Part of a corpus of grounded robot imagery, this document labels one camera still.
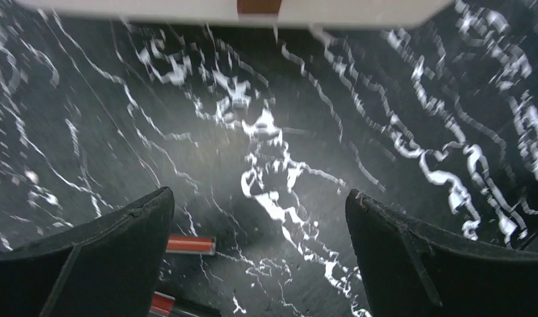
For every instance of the dark red lipstick pencil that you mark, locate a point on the dark red lipstick pencil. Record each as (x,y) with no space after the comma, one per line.
(200,245)

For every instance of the white pull-out drawer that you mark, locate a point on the white pull-out drawer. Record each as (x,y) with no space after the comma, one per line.
(286,13)

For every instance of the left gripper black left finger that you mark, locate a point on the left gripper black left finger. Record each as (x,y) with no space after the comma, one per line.
(106,267)

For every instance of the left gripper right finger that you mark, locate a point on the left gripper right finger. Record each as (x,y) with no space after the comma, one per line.
(412,268)

